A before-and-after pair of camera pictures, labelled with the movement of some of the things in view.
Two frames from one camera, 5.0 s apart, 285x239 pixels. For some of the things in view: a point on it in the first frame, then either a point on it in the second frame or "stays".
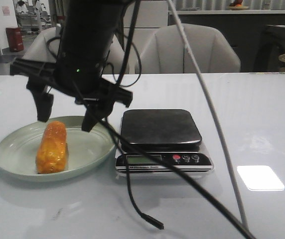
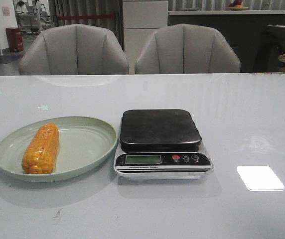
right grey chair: x=166 y=51 stays
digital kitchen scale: x=173 y=134 stays
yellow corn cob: x=51 y=157 → x=39 y=155
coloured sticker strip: x=267 y=73 stays
